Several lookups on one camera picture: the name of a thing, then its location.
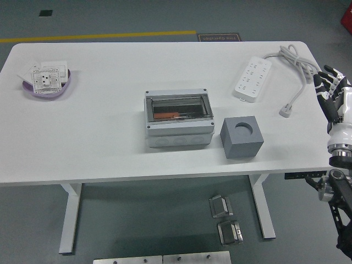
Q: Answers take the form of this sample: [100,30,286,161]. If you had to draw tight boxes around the dark floor sign with text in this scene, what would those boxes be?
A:
[196,32,241,43]

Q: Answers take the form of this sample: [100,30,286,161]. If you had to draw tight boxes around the purple bowl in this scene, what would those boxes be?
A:
[21,68,72,99]

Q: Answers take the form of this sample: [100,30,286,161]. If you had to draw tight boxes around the white plain card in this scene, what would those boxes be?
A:
[16,62,42,83]

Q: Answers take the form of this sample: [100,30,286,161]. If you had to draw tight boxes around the steel block with latch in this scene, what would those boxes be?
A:
[217,219,244,246]

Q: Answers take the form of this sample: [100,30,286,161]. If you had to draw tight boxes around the white switch plate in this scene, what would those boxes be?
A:
[40,60,69,83]

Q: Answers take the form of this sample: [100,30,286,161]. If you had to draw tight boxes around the white right table leg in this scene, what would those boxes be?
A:
[248,173,276,239]

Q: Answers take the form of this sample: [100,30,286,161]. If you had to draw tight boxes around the grey electrical enclosure box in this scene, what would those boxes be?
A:
[144,87,216,149]

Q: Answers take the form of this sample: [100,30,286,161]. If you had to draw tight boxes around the transparent hinged box lid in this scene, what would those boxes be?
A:
[146,95,214,123]

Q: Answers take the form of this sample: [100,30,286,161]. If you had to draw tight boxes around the white table leg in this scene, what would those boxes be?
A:
[248,173,276,239]
[58,183,83,255]

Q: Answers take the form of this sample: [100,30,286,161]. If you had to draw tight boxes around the steel block with angled face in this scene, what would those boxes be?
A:
[208,194,234,219]

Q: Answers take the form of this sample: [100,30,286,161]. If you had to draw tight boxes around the black table control panel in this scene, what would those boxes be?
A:
[285,172,327,180]

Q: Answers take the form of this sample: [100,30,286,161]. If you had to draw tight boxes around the steel plate with screws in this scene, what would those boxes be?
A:
[162,250,232,264]
[92,255,163,264]

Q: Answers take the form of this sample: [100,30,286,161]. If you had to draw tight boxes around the red box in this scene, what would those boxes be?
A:
[340,5,352,31]

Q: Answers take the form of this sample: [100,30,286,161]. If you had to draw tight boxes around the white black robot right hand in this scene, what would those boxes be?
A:
[313,64,352,148]

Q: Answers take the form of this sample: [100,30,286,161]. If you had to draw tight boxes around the white left table leg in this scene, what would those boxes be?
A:
[58,183,83,255]

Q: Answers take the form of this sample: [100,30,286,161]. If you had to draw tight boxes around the grey cube with round hole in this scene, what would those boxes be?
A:
[219,115,264,160]

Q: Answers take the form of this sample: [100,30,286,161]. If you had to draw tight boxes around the white printed socket panel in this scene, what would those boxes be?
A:
[31,67,62,95]

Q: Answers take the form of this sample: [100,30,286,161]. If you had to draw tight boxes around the white power strip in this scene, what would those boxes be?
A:
[233,56,272,104]

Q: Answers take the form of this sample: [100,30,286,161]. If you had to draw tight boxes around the orange cylinder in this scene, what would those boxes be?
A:
[153,111,179,120]

